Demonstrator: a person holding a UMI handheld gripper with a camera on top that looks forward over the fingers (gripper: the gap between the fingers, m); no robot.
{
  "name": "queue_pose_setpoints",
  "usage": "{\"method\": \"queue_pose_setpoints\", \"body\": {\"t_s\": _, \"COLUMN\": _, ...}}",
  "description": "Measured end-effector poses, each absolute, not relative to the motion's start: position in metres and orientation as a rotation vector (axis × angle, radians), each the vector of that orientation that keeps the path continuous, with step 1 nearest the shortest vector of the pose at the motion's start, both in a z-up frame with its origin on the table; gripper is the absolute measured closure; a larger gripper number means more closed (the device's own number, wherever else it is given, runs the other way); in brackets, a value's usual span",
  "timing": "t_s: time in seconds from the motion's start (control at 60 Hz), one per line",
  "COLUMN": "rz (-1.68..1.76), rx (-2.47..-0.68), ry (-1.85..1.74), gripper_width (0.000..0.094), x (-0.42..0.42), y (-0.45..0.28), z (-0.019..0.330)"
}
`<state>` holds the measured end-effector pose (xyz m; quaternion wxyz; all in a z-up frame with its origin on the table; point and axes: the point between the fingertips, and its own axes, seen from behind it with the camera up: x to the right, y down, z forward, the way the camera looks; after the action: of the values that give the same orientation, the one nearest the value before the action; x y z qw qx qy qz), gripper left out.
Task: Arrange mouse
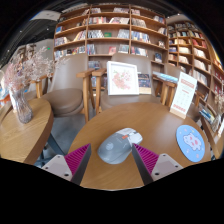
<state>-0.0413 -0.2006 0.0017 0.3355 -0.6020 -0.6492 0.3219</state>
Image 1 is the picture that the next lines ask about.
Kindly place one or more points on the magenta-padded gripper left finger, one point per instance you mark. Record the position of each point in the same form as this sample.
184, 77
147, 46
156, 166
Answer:
75, 160

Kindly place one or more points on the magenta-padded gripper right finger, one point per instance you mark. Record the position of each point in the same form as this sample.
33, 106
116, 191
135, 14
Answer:
148, 160

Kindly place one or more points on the grey computer mouse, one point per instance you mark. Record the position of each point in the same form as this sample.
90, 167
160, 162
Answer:
115, 148

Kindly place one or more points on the round blue cartoon mouse pad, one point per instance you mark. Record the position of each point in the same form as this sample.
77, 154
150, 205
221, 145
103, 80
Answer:
190, 143

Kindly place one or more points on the round wooden side table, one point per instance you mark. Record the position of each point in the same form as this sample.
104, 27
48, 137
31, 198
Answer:
23, 133
218, 146

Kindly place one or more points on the brown padded wooden armchair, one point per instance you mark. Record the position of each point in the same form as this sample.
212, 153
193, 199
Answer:
133, 100
66, 96
173, 71

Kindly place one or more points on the tall white sign, wooden base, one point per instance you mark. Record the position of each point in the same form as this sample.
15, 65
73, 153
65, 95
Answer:
183, 95

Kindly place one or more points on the stack of colourful books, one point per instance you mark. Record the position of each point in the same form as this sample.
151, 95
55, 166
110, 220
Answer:
207, 115

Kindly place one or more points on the dark cover book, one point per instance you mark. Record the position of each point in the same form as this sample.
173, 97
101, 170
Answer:
144, 83

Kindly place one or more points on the blue books on armrest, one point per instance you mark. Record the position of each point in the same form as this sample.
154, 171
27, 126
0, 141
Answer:
165, 77

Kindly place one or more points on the white framed floral picture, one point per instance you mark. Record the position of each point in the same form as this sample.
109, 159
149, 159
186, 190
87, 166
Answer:
122, 79

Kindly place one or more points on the small white table sign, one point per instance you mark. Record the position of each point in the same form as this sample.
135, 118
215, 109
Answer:
12, 100

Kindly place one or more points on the curved wooden bookshelf with books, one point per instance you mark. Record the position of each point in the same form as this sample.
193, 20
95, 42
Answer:
196, 60

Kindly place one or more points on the wide wooden bookshelf with books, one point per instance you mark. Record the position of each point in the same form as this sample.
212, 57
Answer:
100, 40

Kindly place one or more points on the white ceiling vent panel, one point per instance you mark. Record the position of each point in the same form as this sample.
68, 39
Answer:
46, 15

